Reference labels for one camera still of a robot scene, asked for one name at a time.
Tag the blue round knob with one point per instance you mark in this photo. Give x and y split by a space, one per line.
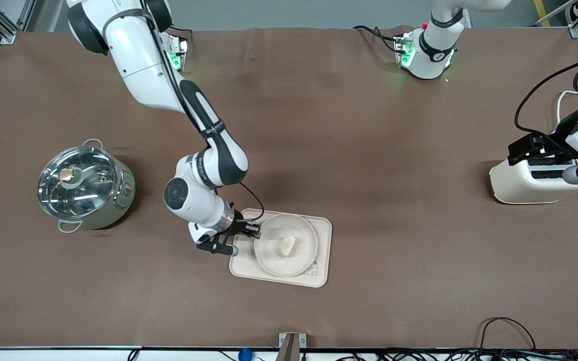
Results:
245 355

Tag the cream tray with rabbit print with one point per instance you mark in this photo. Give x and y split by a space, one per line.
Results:
319 225

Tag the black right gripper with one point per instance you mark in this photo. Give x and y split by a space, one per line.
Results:
239 226

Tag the glass pot lid with knob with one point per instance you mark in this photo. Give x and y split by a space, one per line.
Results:
83 195

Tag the grey metal table bracket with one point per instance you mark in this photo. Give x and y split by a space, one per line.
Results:
292 346

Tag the cream toaster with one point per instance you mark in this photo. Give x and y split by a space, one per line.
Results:
520 188

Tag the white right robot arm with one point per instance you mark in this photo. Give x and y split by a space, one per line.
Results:
133 50

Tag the translucent round plate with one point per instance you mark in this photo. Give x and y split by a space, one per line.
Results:
274 260

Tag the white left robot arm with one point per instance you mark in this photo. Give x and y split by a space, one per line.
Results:
439 50

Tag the white steamed bun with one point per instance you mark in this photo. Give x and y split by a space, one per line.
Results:
288 246

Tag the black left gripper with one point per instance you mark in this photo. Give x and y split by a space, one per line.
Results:
549 149

